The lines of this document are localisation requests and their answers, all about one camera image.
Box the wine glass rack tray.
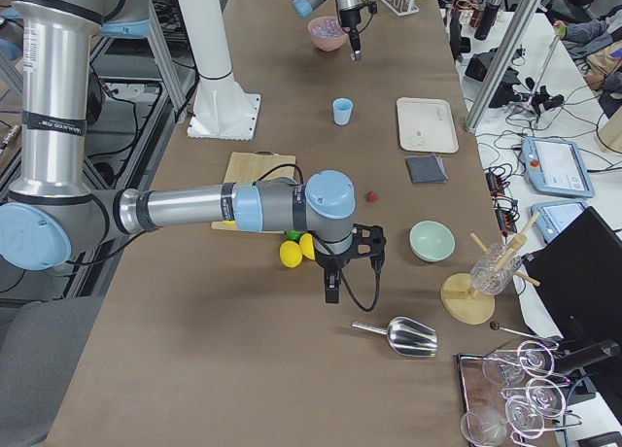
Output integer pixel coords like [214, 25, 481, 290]
[456, 340, 582, 446]

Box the metal ice scoop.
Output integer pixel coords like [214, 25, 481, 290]
[351, 317, 438, 358]

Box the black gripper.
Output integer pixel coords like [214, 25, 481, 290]
[338, 7, 362, 53]
[314, 240, 352, 304]

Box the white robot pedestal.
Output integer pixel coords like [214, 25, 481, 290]
[178, 0, 260, 141]

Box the black laptop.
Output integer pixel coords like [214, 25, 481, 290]
[524, 207, 621, 343]

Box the wooden cup tree stand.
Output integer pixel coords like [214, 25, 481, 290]
[441, 213, 540, 325]

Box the yellow lemon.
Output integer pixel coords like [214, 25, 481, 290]
[279, 240, 303, 268]
[298, 232, 315, 260]

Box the mint green bowl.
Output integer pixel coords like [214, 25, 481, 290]
[409, 221, 456, 262]

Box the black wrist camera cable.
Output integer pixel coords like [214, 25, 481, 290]
[337, 259, 383, 313]

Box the blue teach pendant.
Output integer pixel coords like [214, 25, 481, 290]
[521, 137, 596, 198]
[530, 199, 588, 243]

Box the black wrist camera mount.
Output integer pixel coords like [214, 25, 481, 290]
[350, 223, 386, 269]

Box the aluminium frame post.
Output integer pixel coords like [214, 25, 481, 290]
[464, 0, 540, 134]

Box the pile of ice cubes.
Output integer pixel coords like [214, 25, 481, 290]
[311, 17, 343, 39]

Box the cream rabbit tray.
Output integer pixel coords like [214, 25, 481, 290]
[397, 97, 459, 154]

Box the clear glass mug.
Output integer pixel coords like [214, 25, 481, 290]
[469, 243, 521, 295]

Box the green lime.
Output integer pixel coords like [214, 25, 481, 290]
[286, 230, 302, 242]

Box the pink bowl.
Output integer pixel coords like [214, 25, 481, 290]
[307, 17, 348, 52]

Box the red strawberry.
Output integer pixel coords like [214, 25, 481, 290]
[365, 191, 378, 203]

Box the wooden cutting board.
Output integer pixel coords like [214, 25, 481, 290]
[211, 152, 296, 231]

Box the light blue plastic cup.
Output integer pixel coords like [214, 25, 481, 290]
[332, 97, 354, 126]

